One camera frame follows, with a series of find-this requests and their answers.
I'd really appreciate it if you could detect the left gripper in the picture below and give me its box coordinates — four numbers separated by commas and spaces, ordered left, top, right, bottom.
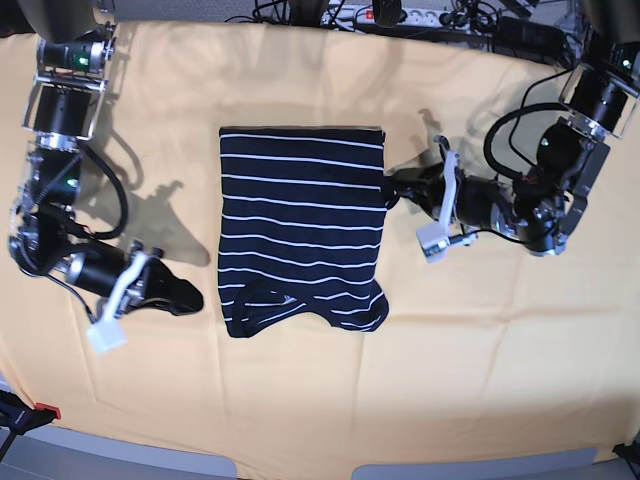
385, 162, 515, 233

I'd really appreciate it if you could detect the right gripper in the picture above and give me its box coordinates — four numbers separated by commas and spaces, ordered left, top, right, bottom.
107, 242, 204, 316

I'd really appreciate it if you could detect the navy white striped T-shirt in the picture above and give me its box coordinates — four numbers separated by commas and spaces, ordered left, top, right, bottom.
217, 127, 392, 338

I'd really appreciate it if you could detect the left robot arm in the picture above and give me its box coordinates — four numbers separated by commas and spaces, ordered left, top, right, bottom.
385, 1, 639, 261

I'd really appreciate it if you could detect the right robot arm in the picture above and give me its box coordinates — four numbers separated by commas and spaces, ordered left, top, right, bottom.
8, 1, 204, 323

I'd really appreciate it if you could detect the yellow table cloth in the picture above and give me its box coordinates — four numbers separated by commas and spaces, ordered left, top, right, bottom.
1, 22, 639, 479

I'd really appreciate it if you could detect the black power adapter box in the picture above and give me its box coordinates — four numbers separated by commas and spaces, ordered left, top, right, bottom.
492, 17, 565, 56

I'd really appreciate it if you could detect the blue red table clamp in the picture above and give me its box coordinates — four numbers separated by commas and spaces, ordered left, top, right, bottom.
0, 390, 61, 458

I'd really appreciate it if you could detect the white power strip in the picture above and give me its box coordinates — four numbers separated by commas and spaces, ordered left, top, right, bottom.
321, 1, 493, 34

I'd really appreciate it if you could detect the black clamp right corner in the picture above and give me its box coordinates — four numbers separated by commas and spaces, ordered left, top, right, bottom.
612, 440, 640, 465

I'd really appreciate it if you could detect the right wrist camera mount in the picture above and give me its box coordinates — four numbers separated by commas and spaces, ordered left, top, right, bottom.
86, 240, 151, 354

